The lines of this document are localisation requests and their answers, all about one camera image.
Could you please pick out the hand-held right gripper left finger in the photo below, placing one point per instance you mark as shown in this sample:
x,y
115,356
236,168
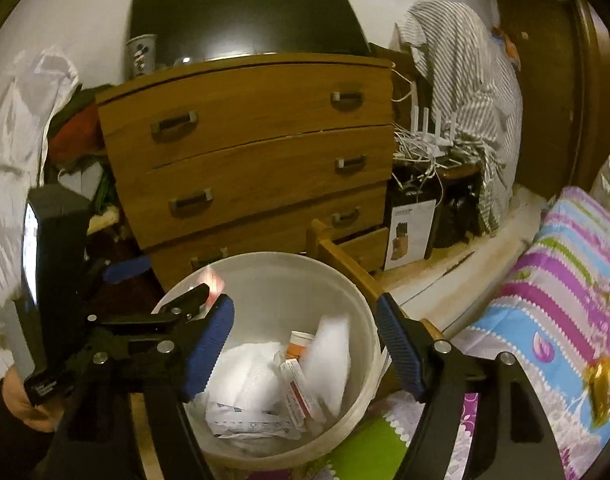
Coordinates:
x,y
210,345

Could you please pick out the large white medicine box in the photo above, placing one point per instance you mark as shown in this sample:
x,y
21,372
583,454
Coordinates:
x,y
245,422

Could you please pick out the dark wooden wardrobe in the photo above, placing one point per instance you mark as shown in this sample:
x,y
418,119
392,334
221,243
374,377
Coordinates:
x,y
602,85

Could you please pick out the dark wooden side table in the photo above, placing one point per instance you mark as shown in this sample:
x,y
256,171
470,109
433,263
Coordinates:
x,y
460,172

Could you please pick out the wooden chest of drawers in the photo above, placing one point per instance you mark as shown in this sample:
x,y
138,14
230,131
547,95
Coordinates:
x,y
245,110

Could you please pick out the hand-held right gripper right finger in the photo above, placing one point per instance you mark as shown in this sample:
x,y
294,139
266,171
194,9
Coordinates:
x,y
400,345

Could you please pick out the white knife block carton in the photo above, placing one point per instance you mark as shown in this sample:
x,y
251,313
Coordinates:
x,y
410,235

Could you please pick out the small red label medicine box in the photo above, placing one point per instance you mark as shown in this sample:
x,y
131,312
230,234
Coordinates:
x,y
297,390

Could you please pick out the person's left hand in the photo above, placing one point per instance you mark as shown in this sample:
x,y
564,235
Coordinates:
x,y
25,405

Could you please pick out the black television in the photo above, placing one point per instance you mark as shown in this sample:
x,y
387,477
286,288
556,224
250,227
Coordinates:
x,y
245,15

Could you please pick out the golden crumpled wrapper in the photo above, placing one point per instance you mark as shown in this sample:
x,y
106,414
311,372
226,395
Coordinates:
x,y
602,385

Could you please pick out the cartoon print cup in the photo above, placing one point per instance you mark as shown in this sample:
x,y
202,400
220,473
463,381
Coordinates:
x,y
141,57

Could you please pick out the grey striped cloth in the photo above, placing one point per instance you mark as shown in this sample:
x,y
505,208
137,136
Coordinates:
x,y
465,85

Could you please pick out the orange cap pill bottle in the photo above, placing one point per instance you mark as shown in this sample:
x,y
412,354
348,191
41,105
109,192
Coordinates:
x,y
300,344

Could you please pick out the white plastic bucket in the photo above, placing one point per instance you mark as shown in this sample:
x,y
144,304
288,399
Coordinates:
x,y
265,285

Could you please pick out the white plastic bag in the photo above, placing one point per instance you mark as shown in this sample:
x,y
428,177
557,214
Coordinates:
x,y
15,135

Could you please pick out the white tissue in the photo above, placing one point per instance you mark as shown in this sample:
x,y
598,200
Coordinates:
x,y
245,375

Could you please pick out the striped floral bedspread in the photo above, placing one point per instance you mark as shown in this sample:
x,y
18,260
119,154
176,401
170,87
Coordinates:
x,y
550,285

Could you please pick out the pink packet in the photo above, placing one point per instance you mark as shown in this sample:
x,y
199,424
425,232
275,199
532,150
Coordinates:
x,y
215,282

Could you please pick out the white paper bag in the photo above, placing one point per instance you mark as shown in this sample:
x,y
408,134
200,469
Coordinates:
x,y
325,360

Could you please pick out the green cloth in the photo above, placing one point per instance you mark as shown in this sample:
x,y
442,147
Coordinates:
x,y
101,185

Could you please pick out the black plastic bag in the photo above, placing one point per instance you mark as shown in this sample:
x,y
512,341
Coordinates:
x,y
455,217

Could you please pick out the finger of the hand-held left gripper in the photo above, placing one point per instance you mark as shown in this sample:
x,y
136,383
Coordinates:
x,y
180,310
127,269

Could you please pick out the colourful hanging ornament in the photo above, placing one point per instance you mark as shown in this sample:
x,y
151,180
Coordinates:
x,y
507,45

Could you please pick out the dark wooden door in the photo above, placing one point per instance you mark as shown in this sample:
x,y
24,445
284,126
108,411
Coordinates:
x,y
540,85

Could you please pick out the red cloth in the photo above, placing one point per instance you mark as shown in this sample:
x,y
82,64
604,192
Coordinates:
x,y
75,132

